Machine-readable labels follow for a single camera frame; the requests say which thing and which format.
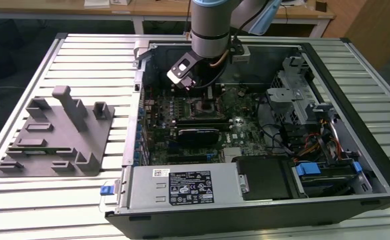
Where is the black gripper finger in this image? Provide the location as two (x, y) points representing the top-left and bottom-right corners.
(202, 86), (216, 109)

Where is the metal socket cover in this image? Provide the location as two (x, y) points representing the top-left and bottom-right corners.
(216, 87), (241, 113)

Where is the CPU socket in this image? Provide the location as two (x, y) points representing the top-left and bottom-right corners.
(186, 96), (222, 119)

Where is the black graphics card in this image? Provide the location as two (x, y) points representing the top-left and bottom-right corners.
(174, 127), (221, 148)

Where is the green motherboard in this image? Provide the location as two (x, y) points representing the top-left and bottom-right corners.
(140, 83), (284, 166)

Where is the silver metal disk bay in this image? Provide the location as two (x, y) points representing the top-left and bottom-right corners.
(265, 56), (337, 126)

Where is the small silver heatsink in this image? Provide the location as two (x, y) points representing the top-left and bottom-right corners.
(221, 146), (244, 159)

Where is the black expansion slot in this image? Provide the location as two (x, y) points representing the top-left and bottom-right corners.
(165, 154), (206, 164)

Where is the black plastic shroud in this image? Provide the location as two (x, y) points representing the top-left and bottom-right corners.
(232, 155), (299, 202)

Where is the silver power supply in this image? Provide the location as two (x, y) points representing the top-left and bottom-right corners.
(126, 164), (240, 210)

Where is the hard disk in blue carrier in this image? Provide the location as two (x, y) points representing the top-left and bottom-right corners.
(291, 161), (363, 198)

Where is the grey parts rack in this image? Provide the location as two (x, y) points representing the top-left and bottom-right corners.
(0, 85), (116, 179)

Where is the blue case latch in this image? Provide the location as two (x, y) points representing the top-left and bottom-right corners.
(100, 181), (116, 196)

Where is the black PC case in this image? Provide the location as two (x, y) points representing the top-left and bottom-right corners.
(102, 39), (390, 240)

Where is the wooden desk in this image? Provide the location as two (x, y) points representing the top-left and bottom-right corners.
(0, 0), (336, 38)

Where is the wooden cabinet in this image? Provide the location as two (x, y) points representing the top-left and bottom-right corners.
(321, 0), (390, 70)

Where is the black camera cable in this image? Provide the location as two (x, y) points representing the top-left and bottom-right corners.
(193, 0), (272, 90)

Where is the tan cable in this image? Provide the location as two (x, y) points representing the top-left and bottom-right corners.
(209, 49), (229, 69)

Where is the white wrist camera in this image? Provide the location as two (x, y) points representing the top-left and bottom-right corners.
(165, 51), (202, 90)

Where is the small grey wrist camera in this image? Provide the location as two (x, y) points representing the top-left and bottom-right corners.
(230, 44), (251, 62)

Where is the black wire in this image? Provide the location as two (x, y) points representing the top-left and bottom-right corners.
(257, 123), (291, 157)

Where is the yellow wire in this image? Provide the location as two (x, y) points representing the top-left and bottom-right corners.
(293, 146), (316, 161)

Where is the orange wire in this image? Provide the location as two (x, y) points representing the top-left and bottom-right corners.
(327, 139), (344, 161)

